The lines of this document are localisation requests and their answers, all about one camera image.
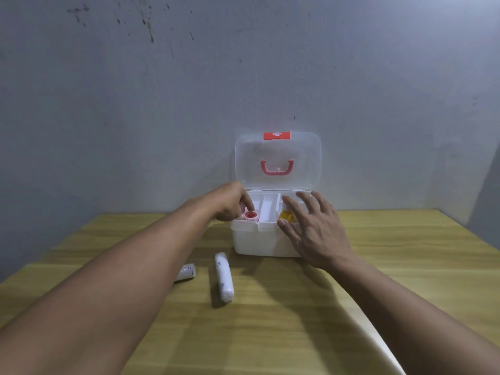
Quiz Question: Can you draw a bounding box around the clear plastic box lid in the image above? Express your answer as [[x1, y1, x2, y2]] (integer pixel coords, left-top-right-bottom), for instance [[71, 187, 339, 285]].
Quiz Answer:
[[234, 130, 323, 192]]

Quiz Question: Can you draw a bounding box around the red lid handle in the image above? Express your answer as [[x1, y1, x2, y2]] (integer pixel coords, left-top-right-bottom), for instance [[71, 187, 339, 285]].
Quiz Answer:
[[260, 159, 295, 176]]

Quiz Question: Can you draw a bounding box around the white first aid box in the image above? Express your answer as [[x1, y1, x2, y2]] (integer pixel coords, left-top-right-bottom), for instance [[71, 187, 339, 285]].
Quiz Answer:
[[230, 190, 315, 258]]

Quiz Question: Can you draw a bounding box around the white divided inner tray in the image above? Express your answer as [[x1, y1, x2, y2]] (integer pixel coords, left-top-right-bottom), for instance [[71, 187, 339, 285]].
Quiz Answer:
[[239, 191, 313, 224]]

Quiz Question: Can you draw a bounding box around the yellow bottle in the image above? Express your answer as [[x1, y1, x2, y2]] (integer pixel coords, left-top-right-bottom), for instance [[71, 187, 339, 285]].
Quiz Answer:
[[278, 205, 298, 224]]

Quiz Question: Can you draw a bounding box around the person's right forearm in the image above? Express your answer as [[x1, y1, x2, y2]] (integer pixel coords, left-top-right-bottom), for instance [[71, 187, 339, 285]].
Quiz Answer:
[[323, 252, 500, 375]]

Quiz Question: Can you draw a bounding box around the white wrapped bandage roll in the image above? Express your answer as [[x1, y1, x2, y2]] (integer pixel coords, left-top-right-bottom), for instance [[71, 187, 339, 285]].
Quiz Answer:
[[173, 263, 197, 283], [214, 252, 235, 304]]

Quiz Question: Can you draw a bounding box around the person's left forearm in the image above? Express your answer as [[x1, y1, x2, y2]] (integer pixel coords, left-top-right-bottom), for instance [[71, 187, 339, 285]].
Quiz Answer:
[[0, 196, 218, 375]]

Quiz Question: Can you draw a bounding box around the person's left hand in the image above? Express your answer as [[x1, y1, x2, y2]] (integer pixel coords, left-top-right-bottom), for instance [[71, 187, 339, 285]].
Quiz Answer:
[[207, 181, 255, 222]]

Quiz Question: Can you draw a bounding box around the person's right hand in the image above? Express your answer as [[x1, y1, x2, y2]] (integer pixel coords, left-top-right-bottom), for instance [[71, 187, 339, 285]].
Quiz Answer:
[[276, 190, 354, 271]]

